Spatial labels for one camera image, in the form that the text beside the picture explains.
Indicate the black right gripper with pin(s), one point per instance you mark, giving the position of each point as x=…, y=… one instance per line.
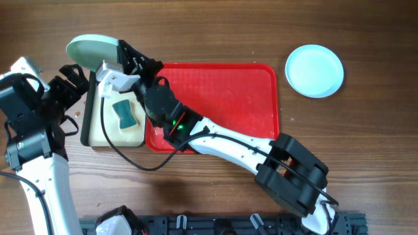
x=136, y=62

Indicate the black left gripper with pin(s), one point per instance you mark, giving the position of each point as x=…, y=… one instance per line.
x=62, y=84

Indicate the green yellow sponge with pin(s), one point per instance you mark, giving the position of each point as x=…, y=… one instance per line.
x=126, y=120

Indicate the mint green round plate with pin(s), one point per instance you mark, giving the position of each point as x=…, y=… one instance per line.
x=90, y=50

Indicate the light blue round plate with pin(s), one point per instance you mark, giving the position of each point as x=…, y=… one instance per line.
x=314, y=71

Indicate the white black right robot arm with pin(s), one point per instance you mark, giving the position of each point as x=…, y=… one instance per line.
x=284, y=169

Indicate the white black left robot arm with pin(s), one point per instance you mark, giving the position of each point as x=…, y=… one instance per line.
x=37, y=155

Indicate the black water basin tray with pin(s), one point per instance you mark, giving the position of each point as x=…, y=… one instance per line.
x=92, y=133

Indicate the red plastic tray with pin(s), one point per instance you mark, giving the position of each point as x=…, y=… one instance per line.
x=238, y=96

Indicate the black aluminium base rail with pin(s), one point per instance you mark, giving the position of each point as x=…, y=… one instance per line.
x=283, y=224

